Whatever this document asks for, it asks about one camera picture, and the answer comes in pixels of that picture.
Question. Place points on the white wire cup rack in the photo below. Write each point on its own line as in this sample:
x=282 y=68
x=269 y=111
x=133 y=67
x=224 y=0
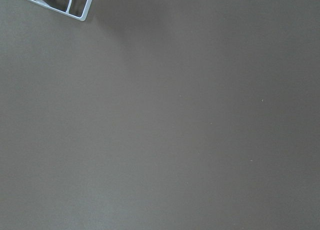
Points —
x=76 y=9

